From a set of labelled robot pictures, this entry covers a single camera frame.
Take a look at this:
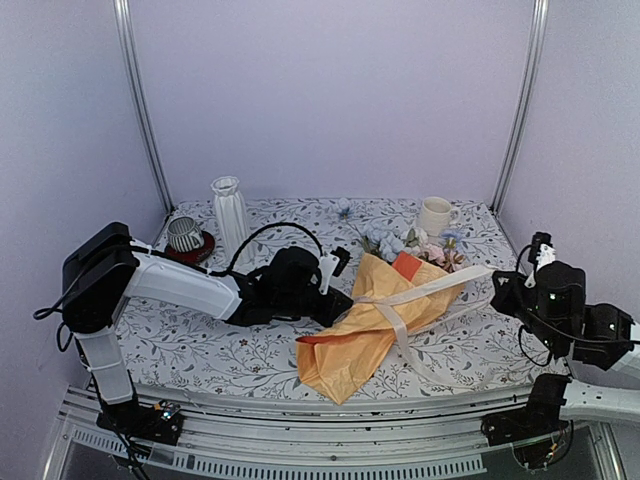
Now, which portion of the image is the striped black white cup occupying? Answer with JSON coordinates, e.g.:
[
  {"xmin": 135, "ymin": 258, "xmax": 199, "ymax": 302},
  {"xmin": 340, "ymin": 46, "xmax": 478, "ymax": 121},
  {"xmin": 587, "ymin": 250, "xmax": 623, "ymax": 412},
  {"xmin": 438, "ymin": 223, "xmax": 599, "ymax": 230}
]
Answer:
[{"xmin": 167, "ymin": 216, "xmax": 204, "ymax": 253}]

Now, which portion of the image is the aluminium frame post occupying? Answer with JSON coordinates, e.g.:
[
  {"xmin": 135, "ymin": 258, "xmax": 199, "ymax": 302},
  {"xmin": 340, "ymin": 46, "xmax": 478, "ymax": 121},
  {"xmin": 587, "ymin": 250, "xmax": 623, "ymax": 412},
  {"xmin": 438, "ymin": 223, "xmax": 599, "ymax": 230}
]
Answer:
[
  {"xmin": 490, "ymin": 0, "xmax": 549, "ymax": 216},
  {"xmin": 113, "ymin": 0, "xmax": 175, "ymax": 215}
]

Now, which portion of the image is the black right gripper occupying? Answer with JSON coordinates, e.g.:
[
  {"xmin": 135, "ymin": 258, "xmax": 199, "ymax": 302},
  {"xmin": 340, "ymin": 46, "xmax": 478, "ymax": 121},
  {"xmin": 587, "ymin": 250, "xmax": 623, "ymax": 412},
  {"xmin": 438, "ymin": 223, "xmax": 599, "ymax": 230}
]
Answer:
[{"xmin": 490, "ymin": 271, "xmax": 562, "ymax": 353}]

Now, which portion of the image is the cream ceramic mug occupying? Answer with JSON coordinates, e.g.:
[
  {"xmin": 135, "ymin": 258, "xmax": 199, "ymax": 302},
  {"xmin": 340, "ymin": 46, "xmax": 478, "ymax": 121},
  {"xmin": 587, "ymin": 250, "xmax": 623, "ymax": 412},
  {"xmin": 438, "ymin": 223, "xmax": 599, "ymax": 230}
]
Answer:
[{"xmin": 416, "ymin": 197, "xmax": 460, "ymax": 237}]

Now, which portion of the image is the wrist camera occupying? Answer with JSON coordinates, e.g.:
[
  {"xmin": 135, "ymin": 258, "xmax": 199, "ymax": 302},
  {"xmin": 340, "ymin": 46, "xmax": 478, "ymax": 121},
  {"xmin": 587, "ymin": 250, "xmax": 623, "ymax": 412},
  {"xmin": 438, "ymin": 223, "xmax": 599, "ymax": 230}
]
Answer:
[
  {"xmin": 525, "ymin": 232, "xmax": 556, "ymax": 289},
  {"xmin": 319, "ymin": 247, "xmax": 351, "ymax": 295}
]

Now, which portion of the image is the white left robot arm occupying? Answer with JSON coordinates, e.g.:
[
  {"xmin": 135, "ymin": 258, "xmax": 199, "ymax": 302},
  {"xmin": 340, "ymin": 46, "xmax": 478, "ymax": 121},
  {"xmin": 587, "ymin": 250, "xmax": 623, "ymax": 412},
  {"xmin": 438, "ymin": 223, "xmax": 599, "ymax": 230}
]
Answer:
[{"xmin": 55, "ymin": 222, "xmax": 353, "ymax": 434}]

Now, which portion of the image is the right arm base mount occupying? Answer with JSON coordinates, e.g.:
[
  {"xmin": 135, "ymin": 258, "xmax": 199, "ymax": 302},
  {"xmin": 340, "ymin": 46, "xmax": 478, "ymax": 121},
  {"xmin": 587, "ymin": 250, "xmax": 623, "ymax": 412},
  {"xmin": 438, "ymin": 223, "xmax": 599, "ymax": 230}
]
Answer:
[{"xmin": 480, "ymin": 374, "xmax": 575, "ymax": 471}]

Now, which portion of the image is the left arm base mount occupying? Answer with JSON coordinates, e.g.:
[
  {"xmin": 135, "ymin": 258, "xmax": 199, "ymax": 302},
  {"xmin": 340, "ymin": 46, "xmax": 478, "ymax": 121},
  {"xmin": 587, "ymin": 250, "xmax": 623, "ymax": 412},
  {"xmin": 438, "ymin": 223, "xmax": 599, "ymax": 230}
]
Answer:
[{"xmin": 96, "ymin": 393, "xmax": 184, "ymax": 446}]

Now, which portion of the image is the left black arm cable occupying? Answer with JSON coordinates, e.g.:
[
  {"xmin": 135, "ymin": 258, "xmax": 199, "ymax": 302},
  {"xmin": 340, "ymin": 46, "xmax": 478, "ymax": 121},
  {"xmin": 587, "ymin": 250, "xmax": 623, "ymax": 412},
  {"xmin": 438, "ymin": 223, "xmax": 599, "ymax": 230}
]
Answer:
[{"xmin": 33, "ymin": 222, "xmax": 326, "ymax": 351}]

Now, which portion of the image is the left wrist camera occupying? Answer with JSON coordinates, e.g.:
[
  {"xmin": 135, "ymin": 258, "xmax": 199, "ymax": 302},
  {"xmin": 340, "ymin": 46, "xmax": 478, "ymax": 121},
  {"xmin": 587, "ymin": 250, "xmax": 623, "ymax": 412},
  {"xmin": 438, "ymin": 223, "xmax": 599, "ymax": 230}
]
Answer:
[{"xmin": 319, "ymin": 247, "xmax": 351, "ymax": 295}]

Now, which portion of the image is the aluminium front rail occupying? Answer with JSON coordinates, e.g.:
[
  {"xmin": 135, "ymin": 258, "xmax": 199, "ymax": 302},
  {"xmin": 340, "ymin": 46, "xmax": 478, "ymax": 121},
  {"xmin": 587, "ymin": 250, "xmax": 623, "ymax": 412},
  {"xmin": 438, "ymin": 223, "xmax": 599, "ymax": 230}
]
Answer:
[{"xmin": 43, "ymin": 385, "xmax": 632, "ymax": 479}]

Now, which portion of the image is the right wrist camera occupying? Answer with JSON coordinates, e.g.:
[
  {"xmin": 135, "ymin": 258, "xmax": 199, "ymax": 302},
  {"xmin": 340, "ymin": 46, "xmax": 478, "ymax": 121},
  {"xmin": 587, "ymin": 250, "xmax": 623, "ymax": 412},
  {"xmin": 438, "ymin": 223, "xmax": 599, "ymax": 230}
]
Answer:
[{"xmin": 525, "ymin": 232, "xmax": 556, "ymax": 289}]

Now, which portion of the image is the white ribbed ceramic vase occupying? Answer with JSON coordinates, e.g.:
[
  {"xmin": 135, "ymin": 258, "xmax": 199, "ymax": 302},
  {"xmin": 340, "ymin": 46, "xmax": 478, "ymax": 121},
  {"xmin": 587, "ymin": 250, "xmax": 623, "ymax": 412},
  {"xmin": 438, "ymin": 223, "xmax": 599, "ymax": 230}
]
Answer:
[{"xmin": 211, "ymin": 176, "xmax": 250, "ymax": 261}]

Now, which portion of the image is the right aluminium frame post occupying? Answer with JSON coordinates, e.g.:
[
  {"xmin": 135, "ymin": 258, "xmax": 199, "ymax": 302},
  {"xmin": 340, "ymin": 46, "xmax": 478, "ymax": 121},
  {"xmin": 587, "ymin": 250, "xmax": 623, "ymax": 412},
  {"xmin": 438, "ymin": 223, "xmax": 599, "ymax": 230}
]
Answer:
[{"xmin": 490, "ymin": 0, "xmax": 549, "ymax": 216}]

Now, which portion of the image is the floral patterned tablecloth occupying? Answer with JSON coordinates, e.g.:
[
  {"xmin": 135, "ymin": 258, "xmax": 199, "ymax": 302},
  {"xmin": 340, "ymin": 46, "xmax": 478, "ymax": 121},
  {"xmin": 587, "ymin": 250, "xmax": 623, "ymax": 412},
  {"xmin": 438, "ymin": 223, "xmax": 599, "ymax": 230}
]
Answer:
[{"xmin": 117, "ymin": 199, "xmax": 568, "ymax": 401}]

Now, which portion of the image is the orange paper flower bouquet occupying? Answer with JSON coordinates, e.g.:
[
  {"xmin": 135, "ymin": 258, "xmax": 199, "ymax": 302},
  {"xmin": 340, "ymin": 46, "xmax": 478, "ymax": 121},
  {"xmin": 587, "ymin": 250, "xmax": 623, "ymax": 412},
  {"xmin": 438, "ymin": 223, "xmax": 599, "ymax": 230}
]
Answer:
[{"xmin": 296, "ymin": 220, "xmax": 466, "ymax": 405}]

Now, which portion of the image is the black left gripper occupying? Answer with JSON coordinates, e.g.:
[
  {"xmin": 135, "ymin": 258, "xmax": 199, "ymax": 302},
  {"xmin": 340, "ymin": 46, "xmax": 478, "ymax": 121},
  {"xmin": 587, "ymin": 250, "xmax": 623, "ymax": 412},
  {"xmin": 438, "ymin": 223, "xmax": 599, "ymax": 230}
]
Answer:
[{"xmin": 276, "ymin": 287, "xmax": 354, "ymax": 328}]

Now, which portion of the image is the dark red saucer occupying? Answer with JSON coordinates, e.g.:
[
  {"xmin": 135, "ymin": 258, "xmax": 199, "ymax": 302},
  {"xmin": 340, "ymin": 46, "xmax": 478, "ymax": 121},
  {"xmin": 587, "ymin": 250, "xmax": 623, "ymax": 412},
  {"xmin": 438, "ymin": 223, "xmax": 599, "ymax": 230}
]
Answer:
[{"xmin": 164, "ymin": 231, "xmax": 215, "ymax": 264}]

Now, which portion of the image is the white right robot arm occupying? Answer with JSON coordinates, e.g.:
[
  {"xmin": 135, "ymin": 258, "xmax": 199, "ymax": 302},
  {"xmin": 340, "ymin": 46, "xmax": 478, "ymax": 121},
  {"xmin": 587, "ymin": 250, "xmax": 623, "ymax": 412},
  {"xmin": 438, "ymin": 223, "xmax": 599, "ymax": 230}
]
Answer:
[{"xmin": 491, "ymin": 261, "xmax": 639, "ymax": 436}]

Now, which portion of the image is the left aluminium frame post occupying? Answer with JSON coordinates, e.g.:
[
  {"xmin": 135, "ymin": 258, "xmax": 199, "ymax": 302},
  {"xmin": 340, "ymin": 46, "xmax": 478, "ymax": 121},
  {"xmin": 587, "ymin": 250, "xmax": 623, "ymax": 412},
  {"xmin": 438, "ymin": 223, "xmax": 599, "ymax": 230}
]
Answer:
[{"xmin": 113, "ymin": 0, "xmax": 175, "ymax": 215}]

